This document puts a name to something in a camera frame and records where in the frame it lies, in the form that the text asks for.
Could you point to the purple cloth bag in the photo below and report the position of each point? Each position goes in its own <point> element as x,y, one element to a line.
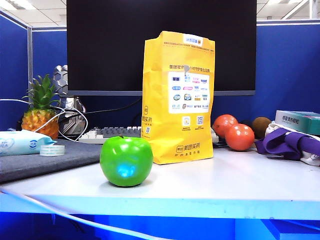
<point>277,142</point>

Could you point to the white grey keyboard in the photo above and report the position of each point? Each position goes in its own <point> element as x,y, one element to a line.
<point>110,132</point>

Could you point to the black computer monitor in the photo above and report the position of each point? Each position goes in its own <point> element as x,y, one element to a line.
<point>112,45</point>

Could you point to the white teal carton box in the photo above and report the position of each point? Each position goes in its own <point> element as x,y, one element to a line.
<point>297,120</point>

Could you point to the pineapple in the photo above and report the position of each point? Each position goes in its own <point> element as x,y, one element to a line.
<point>40,120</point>

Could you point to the brown kiwi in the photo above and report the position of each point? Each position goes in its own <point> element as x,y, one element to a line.
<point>260,126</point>

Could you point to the clear tape roll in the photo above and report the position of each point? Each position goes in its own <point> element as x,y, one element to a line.
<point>52,150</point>

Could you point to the green apple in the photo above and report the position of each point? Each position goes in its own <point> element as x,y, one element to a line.
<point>125,155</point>

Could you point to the grey metal partition post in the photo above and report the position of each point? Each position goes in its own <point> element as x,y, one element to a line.
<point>30,62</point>

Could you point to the blue white wet wipes pack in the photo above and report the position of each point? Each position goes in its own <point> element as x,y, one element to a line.
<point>20,143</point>

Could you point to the yellow paper bag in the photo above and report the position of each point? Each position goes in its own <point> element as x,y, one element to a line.
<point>165,57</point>

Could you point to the red orange round fruit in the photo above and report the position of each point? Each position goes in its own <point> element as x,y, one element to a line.
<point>222,123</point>
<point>239,137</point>

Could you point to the grey desk mat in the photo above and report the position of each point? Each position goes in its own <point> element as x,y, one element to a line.
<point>50,162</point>

